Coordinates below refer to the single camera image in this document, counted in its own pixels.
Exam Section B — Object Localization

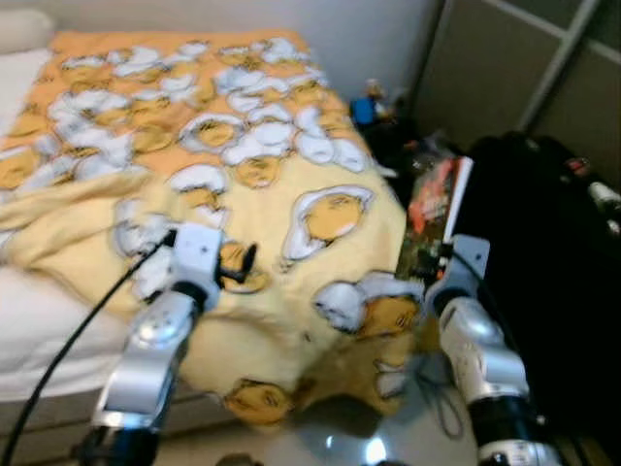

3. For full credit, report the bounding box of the yellow egg cartoon print blanket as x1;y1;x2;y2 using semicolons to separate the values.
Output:
0;29;438;428

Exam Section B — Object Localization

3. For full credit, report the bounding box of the red black cover book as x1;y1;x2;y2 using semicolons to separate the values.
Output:
396;155;474;283

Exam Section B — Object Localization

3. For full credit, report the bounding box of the large black suitcase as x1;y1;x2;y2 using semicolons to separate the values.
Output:
451;131;621;466

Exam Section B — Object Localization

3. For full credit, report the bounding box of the grey sliding wardrobe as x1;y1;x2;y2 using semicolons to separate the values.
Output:
408;0;621;195

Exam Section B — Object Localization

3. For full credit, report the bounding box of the beige bolster pillow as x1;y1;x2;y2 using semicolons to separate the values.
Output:
0;10;54;54

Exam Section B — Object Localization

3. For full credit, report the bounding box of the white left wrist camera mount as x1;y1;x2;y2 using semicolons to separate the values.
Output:
170;223;224;312

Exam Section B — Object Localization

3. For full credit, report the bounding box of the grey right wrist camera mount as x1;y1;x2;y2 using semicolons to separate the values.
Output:
432;234;491;314

